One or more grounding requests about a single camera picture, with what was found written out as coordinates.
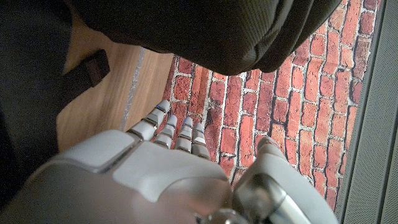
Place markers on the brick print backdrop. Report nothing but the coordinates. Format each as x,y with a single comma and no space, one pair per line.
280,109

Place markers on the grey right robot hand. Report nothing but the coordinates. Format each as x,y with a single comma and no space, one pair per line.
149,174

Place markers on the black backpack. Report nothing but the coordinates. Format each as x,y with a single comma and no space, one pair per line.
186,31

